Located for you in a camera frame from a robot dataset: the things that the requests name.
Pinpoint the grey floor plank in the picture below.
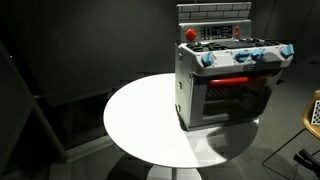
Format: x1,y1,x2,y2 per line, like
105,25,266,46
64,134,117,163

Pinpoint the yellow chair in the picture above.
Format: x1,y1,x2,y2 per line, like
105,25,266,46
262,89,320,180

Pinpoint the large orange round knob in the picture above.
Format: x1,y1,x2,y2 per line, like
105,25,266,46
185,28,198,42

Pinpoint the black white checkerboard card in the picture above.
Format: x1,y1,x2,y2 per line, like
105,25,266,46
311,99,320,126

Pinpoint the grey oven door with window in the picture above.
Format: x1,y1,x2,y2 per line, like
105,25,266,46
188,69,280,130

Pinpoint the blue stove knob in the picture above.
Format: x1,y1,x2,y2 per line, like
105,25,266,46
250,48,266,62
234,50,252,64
279,43,296,59
201,51,217,68

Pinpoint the grey toy stove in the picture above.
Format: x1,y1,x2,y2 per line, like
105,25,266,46
174,2,296,132

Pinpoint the white table pedestal base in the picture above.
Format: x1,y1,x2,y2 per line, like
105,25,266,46
146,164,203,180

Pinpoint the black stove keypad display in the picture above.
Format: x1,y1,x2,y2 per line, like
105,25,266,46
200,25,234,40

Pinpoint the orange oven door handle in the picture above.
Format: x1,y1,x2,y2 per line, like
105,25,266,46
208,75,268,88

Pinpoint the black bar object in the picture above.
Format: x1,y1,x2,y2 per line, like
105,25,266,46
293,148,320,178

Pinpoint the dark slanted panel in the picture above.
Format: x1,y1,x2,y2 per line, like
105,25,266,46
0,39,69,176

